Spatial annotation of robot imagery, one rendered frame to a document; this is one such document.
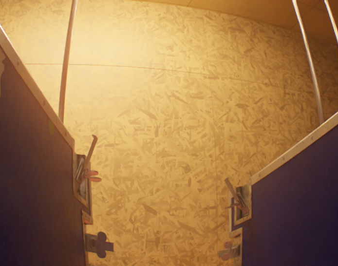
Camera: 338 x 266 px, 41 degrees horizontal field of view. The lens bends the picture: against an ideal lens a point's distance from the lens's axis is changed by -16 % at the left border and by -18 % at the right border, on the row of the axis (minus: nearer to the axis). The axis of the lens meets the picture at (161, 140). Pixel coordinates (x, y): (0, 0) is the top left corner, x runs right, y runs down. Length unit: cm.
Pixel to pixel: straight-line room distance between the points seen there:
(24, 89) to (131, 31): 380
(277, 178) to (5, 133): 72
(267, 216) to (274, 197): 6
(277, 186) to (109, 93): 311
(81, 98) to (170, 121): 73
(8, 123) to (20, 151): 6
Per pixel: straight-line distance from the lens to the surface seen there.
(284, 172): 111
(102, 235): 103
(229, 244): 137
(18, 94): 63
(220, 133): 431
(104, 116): 407
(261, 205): 122
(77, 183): 99
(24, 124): 66
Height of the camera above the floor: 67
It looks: 17 degrees up
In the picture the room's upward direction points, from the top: 2 degrees counter-clockwise
